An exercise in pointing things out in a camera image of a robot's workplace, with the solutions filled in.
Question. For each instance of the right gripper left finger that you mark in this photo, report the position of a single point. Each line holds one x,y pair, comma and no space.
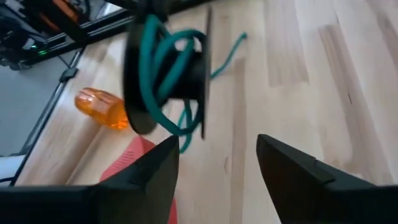
124,199

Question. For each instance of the black plastic spool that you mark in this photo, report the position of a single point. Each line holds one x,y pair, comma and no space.
192,77

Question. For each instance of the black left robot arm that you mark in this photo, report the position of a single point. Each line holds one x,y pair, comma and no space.
46,18

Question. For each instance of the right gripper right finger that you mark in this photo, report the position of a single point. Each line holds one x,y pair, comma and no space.
311,193

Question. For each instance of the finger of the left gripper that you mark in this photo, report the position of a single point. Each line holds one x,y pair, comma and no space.
152,7

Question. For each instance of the black table frame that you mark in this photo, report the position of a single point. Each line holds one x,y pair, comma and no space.
62,43

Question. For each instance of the red plastic tool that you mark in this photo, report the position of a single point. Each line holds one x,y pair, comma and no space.
130,158

